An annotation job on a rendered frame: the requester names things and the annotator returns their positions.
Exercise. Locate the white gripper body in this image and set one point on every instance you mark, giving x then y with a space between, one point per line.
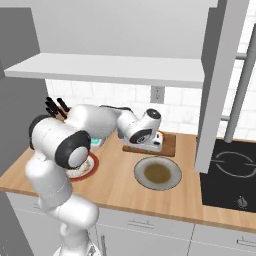
151 145

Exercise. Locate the white drawer front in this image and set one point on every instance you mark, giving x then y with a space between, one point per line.
216 241
173 226
23 201

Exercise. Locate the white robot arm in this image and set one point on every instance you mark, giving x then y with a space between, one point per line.
53 140

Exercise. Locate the grey tall cabinet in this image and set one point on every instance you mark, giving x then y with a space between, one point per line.
16 100

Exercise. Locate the grey wall outlet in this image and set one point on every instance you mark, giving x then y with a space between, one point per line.
157 94

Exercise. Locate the pale pastry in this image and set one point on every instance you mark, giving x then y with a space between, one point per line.
85 168

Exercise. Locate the red plate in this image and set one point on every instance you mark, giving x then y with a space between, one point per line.
95 165

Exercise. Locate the brown wooden cutting board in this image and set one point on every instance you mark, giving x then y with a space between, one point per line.
168 146

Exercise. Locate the brown round pastry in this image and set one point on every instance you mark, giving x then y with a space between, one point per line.
157 173

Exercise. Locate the white wall cabinet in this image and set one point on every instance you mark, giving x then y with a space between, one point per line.
110 40

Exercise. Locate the teal small object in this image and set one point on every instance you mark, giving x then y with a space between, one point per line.
96 142

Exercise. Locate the white cupboard door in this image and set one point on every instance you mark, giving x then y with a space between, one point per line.
143 245

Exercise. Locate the black hob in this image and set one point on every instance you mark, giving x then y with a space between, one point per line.
230 186

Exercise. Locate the grey open cabinet door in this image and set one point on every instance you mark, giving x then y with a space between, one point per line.
216 83

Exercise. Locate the grey plate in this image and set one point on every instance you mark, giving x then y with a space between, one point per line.
140 173

